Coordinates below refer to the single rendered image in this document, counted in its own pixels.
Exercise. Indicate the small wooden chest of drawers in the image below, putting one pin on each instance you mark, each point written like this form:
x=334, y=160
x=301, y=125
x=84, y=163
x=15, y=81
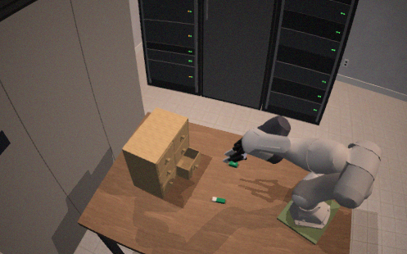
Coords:
x=147, y=145

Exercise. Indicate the light wooden drawer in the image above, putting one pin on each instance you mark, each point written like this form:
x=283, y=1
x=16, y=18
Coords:
x=168, y=170
x=169, y=182
x=180, y=136
x=192, y=158
x=163, y=162
x=182, y=149

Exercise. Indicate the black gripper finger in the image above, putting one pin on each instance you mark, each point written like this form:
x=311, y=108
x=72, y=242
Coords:
x=235, y=148
x=237, y=156

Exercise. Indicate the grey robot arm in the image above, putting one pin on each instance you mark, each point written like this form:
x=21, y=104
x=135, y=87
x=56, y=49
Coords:
x=358, y=165

